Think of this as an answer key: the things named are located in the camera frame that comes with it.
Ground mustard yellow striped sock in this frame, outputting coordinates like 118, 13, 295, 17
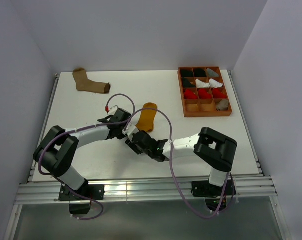
135, 102, 157, 133

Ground tan sock with red cuff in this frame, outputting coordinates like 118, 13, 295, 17
216, 99, 229, 111

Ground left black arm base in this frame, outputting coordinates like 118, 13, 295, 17
58, 184, 104, 217

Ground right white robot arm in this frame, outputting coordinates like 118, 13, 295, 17
122, 126, 237, 195

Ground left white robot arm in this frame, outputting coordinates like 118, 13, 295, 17
33, 108, 131, 200

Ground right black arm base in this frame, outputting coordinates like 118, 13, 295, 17
191, 180, 236, 212

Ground brown sock on table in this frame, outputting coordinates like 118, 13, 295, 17
72, 67, 111, 94

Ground red rolled sock left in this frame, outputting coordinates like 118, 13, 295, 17
183, 89, 198, 100

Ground red rolled sock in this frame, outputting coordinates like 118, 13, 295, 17
197, 88, 212, 99
211, 88, 227, 99
183, 89, 198, 100

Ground black rolled sock middle-left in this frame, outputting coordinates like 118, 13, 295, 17
181, 78, 196, 88

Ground black rolled sock back-left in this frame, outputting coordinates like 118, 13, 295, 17
180, 69, 194, 78

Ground red rolled sock middle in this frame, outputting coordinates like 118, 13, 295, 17
197, 88, 212, 99

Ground orange compartment organizer box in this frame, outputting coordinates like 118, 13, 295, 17
177, 66, 232, 118

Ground white rolled sock middle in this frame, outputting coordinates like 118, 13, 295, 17
195, 79, 210, 88

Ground white rolled sock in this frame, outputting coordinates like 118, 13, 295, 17
195, 79, 210, 88
209, 78, 223, 88

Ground black rolled sock back-middle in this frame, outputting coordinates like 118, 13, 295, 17
193, 68, 206, 77

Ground red rolled sock right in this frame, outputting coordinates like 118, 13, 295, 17
211, 88, 227, 99

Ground white rolled sock right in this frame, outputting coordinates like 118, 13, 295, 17
209, 78, 223, 88

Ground grey rolled sock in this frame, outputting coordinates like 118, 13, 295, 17
206, 68, 219, 78

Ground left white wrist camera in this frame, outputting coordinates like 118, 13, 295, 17
105, 105, 118, 116

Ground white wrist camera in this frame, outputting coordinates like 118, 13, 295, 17
105, 105, 118, 116
122, 123, 139, 139

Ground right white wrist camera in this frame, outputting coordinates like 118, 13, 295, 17
122, 123, 139, 139

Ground aluminium frame rail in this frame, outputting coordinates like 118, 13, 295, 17
14, 176, 277, 205

